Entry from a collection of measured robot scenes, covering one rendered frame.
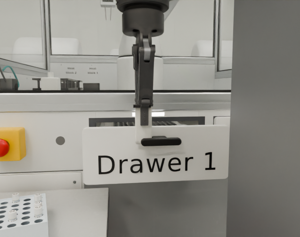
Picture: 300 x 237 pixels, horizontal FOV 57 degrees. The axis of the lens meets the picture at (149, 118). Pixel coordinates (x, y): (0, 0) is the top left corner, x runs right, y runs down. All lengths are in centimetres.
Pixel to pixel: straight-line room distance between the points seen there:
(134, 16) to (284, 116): 30
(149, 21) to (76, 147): 36
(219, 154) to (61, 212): 33
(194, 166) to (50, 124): 36
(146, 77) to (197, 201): 42
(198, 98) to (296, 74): 46
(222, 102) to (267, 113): 43
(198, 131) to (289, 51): 31
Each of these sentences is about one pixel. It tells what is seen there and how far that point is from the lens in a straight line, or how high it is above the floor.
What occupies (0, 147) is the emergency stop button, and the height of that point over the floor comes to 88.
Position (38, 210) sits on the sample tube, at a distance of 50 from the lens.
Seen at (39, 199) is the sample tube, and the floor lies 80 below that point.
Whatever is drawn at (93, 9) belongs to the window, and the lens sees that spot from 72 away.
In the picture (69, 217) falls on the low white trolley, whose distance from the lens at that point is 57.
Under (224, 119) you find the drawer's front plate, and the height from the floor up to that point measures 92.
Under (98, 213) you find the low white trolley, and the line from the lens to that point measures 57.
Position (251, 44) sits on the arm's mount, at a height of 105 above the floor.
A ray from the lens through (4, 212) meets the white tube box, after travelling 56.
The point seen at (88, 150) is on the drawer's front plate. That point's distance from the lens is 53.
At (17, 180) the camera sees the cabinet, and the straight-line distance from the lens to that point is 75.
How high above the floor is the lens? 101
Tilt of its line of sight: 7 degrees down
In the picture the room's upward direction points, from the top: straight up
